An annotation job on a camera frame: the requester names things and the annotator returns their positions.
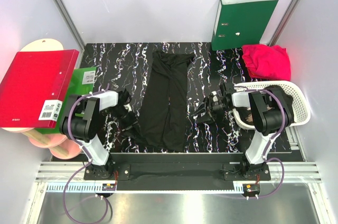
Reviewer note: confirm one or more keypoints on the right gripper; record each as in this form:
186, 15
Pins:
207, 106

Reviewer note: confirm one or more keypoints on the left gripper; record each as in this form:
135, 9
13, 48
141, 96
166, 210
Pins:
131, 122

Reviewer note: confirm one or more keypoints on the black printed t-shirt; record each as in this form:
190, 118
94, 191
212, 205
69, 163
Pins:
162, 116
267, 109

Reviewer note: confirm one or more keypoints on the pink t-shirt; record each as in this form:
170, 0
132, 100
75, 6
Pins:
267, 62

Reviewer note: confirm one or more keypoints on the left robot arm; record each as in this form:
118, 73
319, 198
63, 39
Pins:
80, 122

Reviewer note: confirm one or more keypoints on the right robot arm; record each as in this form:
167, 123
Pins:
255, 157

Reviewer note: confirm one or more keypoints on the black printed t-shirt in basket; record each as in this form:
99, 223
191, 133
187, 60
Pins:
267, 109

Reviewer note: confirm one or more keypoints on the black marble pattern mat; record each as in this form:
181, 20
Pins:
127, 66

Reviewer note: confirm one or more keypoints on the green plastic folder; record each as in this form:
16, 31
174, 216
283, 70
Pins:
81, 83

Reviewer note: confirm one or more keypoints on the green lever arch binder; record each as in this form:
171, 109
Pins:
241, 22

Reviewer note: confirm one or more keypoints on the white plastic basket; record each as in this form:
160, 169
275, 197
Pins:
301, 110

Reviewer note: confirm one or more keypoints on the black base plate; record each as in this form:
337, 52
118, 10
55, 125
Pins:
170, 172

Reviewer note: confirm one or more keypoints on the aluminium rail frame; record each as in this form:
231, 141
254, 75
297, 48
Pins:
69, 177

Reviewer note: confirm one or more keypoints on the red ring binder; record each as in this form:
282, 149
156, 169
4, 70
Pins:
34, 88

